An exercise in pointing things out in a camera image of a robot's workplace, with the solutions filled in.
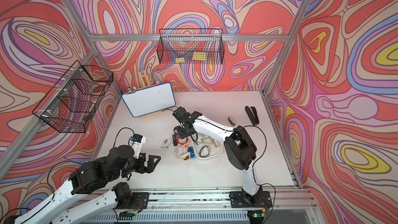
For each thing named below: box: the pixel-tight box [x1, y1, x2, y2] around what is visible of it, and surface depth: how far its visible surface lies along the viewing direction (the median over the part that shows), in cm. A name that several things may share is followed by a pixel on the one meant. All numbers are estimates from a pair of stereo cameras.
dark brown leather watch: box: [172, 134, 178, 147], surface depth 92 cm
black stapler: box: [245, 105, 260, 126], surface depth 107 cm
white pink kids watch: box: [174, 146, 184, 159], surface depth 90 cm
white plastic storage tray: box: [191, 132, 224, 159], surface depth 91 cm
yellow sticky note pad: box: [192, 51, 207, 61], surface depth 92 cm
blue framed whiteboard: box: [121, 82, 177, 118], surface depth 93 cm
